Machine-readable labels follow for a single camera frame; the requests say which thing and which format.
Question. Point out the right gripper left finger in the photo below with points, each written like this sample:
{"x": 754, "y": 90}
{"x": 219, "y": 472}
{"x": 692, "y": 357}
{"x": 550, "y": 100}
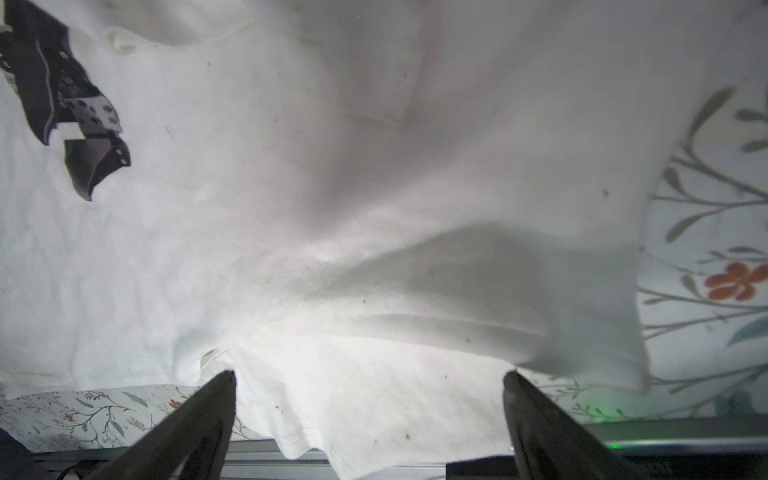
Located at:
{"x": 192, "y": 441}

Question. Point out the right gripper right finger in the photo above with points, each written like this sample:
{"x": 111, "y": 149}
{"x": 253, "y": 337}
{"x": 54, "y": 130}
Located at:
{"x": 549, "y": 444}

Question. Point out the white printed t-shirt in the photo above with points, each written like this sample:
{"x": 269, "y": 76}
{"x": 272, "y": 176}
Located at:
{"x": 336, "y": 210}

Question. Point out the floral table mat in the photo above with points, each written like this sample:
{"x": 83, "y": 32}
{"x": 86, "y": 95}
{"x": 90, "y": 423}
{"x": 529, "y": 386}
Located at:
{"x": 708, "y": 270}

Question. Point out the aluminium front rail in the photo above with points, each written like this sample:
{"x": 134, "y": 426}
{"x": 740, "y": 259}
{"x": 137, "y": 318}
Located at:
{"x": 703, "y": 448}

